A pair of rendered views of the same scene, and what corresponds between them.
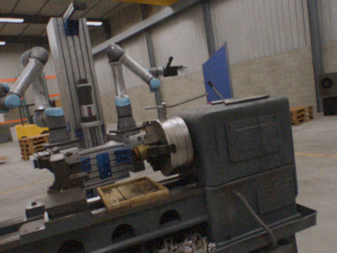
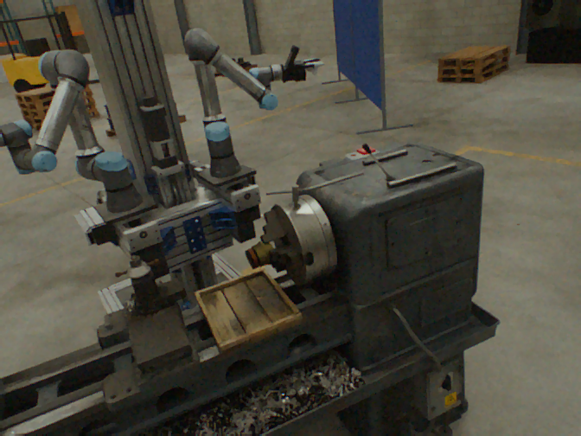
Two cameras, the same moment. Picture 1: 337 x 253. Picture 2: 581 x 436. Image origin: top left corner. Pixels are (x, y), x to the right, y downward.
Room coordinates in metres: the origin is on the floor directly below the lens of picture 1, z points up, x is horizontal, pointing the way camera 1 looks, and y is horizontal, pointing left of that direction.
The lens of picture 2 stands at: (0.09, 0.04, 1.90)
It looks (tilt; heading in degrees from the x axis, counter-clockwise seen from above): 26 degrees down; 0
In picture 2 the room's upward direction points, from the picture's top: 8 degrees counter-clockwise
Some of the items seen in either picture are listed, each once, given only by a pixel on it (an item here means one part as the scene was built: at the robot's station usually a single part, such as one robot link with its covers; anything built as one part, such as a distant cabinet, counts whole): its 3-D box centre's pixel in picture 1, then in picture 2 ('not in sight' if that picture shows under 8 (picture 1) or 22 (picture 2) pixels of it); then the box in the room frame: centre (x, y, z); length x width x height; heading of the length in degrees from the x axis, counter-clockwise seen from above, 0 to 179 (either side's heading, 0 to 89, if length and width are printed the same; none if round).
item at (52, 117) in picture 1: (55, 117); (112, 169); (1.97, 0.76, 1.33); 0.13 x 0.12 x 0.14; 51
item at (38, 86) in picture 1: (39, 89); (79, 119); (2.05, 0.86, 1.54); 0.15 x 0.12 x 0.55; 51
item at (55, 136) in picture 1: (58, 134); (122, 195); (1.97, 0.75, 1.21); 0.15 x 0.15 x 0.10
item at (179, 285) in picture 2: (68, 182); (156, 298); (1.45, 0.55, 0.99); 0.20 x 0.10 x 0.05; 111
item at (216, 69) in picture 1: (216, 96); (353, 30); (8.36, -1.47, 1.18); 4.12 x 0.80 x 2.35; 0
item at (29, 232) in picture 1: (56, 209); (144, 341); (1.35, 0.60, 0.90); 0.47 x 0.30 x 0.06; 21
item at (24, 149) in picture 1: (41, 145); (58, 105); (10.23, 4.57, 0.36); 1.26 x 0.86 x 0.73; 140
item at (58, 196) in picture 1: (64, 195); (154, 322); (1.38, 0.56, 0.95); 0.43 x 0.17 x 0.05; 21
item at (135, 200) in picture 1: (130, 192); (245, 306); (1.48, 0.25, 0.89); 0.36 x 0.30 x 0.04; 21
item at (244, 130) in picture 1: (229, 135); (386, 213); (1.73, -0.35, 1.06); 0.59 x 0.48 x 0.39; 111
